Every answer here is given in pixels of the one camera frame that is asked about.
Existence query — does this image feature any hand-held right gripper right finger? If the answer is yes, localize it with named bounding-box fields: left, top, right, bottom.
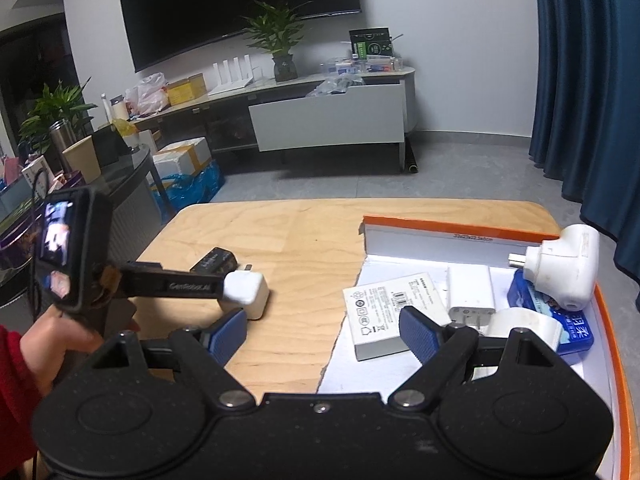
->
left=386, top=305, right=566, bottom=411

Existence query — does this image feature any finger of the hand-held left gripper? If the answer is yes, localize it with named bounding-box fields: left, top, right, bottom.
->
left=102, top=260, right=228, bottom=306

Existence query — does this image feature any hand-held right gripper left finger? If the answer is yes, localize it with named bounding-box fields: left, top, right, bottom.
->
left=75, top=308, right=255, bottom=411

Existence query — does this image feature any white cube charger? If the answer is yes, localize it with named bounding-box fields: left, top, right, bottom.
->
left=218, top=270, right=271, bottom=321

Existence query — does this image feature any orange and white cardboard box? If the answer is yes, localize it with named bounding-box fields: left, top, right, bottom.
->
left=317, top=215, right=636, bottom=480

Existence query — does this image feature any white plug-in mosquito heater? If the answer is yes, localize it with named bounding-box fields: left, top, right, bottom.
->
left=509, top=223, right=600, bottom=311
left=487, top=307, right=562, bottom=356

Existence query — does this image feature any blue plastic box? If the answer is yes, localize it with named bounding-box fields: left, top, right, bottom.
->
left=506, top=270, right=597, bottom=357

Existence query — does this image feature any person's left forearm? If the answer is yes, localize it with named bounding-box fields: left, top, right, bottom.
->
left=0, top=325, right=56, bottom=480

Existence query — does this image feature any person's left hand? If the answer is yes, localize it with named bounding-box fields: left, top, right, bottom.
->
left=20, top=297, right=140, bottom=396

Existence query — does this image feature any black power adapter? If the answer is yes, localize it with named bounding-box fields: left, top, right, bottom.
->
left=190, top=246, right=240, bottom=276

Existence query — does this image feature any beige box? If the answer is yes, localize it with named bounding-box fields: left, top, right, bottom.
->
left=62, top=135, right=102, bottom=184

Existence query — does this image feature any small white blue-print box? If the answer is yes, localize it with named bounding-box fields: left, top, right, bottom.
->
left=22, top=156, right=51, bottom=196

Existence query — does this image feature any blue plastic bag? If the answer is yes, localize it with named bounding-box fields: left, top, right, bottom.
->
left=150, top=160, right=226, bottom=223

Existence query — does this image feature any steel tumbler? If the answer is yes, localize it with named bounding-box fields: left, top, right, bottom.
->
left=49, top=120, right=76, bottom=173

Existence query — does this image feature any white cardboard carton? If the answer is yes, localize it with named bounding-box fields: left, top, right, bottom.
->
left=152, top=136, right=213, bottom=176

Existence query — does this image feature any leafy green houseplant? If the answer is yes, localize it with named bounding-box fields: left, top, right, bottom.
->
left=19, top=78, right=93, bottom=153

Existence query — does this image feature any white and pink plastic bag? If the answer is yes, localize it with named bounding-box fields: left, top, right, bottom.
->
left=125, top=73, right=168, bottom=116

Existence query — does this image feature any yellow cardboard box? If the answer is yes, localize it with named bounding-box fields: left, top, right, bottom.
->
left=166, top=74, right=207, bottom=106

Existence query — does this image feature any white router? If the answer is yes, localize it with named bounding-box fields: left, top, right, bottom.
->
left=207, top=57, right=256, bottom=97

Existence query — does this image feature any white and grey TV cabinet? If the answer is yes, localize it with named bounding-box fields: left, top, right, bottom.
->
left=132, top=65, right=417, bottom=173

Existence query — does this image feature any potted bamboo in dark vase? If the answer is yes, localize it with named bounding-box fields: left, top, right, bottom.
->
left=241, top=0, right=311, bottom=83

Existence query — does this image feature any pile of clear plastic packets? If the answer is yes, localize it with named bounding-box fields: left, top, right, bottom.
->
left=306, top=74, right=365, bottom=97

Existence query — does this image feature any clutter of small boxes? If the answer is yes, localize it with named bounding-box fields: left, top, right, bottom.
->
left=320, top=55, right=403, bottom=75

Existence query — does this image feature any blue curtain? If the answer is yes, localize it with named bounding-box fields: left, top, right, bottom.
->
left=529, top=0, right=640, bottom=311

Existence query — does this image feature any green and black box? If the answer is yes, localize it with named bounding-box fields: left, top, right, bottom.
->
left=349, top=27, right=393, bottom=58

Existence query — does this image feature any black wall television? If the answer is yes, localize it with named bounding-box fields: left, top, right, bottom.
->
left=116, top=0, right=362, bottom=73

